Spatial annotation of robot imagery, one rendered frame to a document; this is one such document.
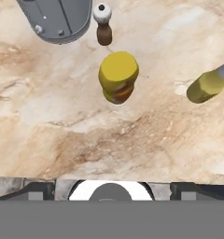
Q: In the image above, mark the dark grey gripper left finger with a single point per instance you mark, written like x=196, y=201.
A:
x=39, y=188

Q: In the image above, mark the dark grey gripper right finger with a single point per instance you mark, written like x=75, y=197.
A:
x=184, y=188

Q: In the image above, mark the yellow mustard jar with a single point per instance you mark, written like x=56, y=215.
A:
x=118, y=76

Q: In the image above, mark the white and grey round object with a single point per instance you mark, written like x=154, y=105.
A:
x=86, y=191

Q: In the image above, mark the yellow-green bottle with grey neck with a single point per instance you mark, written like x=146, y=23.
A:
x=208, y=84

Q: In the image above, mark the grey rounded metal appliance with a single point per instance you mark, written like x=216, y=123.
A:
x=59, y=18

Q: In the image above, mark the brown grinder with white top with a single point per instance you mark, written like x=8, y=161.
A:
x=103, y=26

